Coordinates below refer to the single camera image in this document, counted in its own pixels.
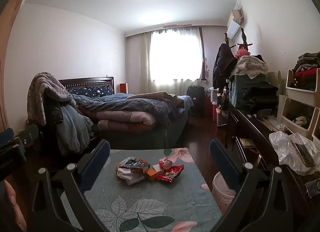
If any pink hat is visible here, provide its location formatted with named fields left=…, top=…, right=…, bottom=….
left=236, top=49, right=251, bottom=59

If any white storage bin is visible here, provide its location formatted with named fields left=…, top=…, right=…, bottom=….
left=282, top=97, right=320, bottom=137
left=286, top=68, right=320, bottom=100

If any bed with grey base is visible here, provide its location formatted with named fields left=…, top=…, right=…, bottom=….
left=58, top=77, right=194, bottom=150

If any white plastic bag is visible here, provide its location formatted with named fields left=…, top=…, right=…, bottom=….
left=269, top=131, right=320, bottom=176

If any folded pink quilt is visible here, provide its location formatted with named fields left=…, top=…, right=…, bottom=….
left=79, top=110, right=167, bottom=132

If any dark wooden headboard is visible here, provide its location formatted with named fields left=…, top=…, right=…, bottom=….
left=58, top=77, right=114, bottom=95

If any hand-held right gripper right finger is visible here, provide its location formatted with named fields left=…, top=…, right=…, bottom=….
left=209, top=138, right=294, bottom=232

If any red snack wrapper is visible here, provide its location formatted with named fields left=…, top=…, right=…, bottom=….
left=157, top=164, right=185, bottom=183

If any person's left hand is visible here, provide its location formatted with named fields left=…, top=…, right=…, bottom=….
left=4, top=179, right=27, bottom=232

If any sheer white curtain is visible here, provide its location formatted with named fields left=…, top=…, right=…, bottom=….
left=140, top=28, right=204, bottom=90

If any stack of dark folded clothes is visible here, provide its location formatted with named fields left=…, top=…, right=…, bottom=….
left=246, top=86, right=279, bottom=114

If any mauve blanket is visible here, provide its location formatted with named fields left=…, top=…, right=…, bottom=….
left=126, top=92, right=184, bottom=109

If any wooden coat rack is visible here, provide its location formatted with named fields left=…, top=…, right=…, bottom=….
left=224, top=28, right=253, bottom=53

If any grey knitted blanket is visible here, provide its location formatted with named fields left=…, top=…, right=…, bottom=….
left=27, top=72, right=77, bottom=126

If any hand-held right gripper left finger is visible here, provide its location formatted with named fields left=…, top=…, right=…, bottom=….
left=27, top=139, right=112, bottom=232

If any dark wooden dresser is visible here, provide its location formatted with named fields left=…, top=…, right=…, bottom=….
left=229, top=102, right=320, bottom=232

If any crumpled white cloth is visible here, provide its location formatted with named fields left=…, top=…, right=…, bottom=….
left=230, top=55, right=269, bottom=79

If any light blue fleece garment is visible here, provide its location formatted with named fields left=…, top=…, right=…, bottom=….
left=55, top=105, right=94, bottom=156

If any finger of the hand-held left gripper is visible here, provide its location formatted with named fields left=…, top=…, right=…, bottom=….
left=15, top=124, right=40, bottom=150
left=0, top=128, right=14, bottom=143

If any dark blue foil wrapper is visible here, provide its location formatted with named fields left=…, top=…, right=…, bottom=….
left=119, top=157, right=151, bottom=172

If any red plastic container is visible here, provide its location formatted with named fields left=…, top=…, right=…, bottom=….
left=212, top=102, right=220, bottom=122

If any floral green tablecloth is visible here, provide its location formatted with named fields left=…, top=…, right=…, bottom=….
left=60, top=148, right=224, bottom=232

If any white air conditioner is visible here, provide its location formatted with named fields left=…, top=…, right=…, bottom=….
left=226, top=9, right=244, bottom=40

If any star print blue pillow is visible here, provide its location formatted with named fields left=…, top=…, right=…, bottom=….
left=66, top=85, right=114, bottom=97

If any blue patterned duvet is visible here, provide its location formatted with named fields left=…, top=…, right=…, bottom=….
left=72, top=93, right=194, bottom=127

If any pile of mixed clothes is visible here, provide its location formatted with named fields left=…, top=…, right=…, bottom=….
left=292, top=52, right=320, bottom=91

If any black garment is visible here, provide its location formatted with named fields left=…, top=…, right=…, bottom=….
left=45, top=101, right=64, bottom=125

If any pink trash bin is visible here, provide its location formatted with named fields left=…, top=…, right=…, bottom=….
left=212, top=171, right=238, bottom=212

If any black hanging jacket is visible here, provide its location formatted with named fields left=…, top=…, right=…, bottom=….
left=212, top=43, right=238, bottom=89

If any black suitcase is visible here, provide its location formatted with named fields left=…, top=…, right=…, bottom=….
left=187, top=85, right=205, bottom=116

